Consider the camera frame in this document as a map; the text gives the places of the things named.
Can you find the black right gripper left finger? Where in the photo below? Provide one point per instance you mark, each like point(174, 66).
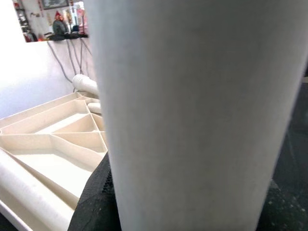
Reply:
point(96, 209)

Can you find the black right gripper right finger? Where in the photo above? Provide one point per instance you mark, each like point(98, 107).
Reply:
point(286, 214)

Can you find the white plastic children table top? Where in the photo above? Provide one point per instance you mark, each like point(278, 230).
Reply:
point(60, 168)

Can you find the black tablecloth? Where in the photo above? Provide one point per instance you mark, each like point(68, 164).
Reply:
point(296, 144)

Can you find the dark figurine with red top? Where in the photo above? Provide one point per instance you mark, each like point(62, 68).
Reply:
point(60, 26)

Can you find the black items on wall ledge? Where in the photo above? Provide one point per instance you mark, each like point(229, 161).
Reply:
point(62, 37)

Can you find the framed wall picture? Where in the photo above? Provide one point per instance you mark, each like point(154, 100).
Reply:
point(55, 3)

